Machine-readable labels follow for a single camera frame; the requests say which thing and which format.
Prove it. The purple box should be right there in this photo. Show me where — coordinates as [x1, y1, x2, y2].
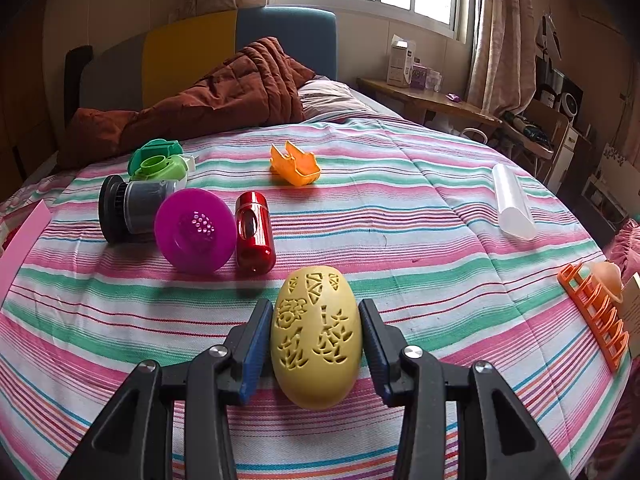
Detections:
[411, 62, 443, 92]

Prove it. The wooden desk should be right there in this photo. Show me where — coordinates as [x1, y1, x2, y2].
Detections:
[356, 77, 502, 128]

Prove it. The grey purple eggplant toy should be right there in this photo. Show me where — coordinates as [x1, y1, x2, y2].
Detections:
[98, 176, 177, 245]

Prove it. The dark green plastic piece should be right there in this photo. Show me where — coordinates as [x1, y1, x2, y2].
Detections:
[128, 138, 185, 173]

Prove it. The white translucent tube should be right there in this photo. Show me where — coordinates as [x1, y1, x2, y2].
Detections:
[491, 163, 537, 241]

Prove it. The grey yellow blue headboard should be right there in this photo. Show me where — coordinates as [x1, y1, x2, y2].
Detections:
[65, 6, 339, 126]

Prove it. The red metallic cylinder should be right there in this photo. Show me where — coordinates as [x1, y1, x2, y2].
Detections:
[235, 191, 277, 274]

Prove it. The wooden chair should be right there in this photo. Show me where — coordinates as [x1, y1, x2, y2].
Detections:
[500, 97, 571, 191]

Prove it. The white carton box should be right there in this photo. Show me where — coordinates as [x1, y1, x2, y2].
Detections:
[386, 35, 418, 87]

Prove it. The striped bed sheet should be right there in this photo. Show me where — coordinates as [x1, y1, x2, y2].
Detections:
[0, 112, 633, 480]

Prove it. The pink box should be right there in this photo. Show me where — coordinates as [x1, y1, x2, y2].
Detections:
[0, 200, 53, 306]

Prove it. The pale pillow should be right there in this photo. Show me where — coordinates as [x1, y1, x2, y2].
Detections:
[297, 79, 381, 121]

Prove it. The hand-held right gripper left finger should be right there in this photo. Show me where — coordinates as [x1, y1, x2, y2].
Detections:
[57, 299, 275, 480]

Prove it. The orange slotted plastic rack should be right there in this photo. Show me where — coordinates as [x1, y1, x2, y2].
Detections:
[557, 263, 630, 373]

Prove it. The brown quilted duvet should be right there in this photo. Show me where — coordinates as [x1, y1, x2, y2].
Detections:
[56, 36, 317, 170]

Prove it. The orange round plastic piece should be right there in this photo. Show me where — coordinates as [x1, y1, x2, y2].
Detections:
[589, 261, 625, 306]

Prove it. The orange plastic holder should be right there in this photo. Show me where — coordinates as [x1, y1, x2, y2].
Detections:
[269, 142, 319, 187]

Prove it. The red quilted cushion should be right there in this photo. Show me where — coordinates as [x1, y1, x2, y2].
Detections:
[605, 220, 640, 281]

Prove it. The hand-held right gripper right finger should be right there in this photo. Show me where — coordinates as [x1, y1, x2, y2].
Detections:
[359, 298, 571, 480]

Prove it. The light green plastic piece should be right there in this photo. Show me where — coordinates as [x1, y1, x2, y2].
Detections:
[131, 156, 190, 183]

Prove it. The white round appliance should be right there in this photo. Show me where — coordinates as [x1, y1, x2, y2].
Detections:
[559, 92, 584, 117]

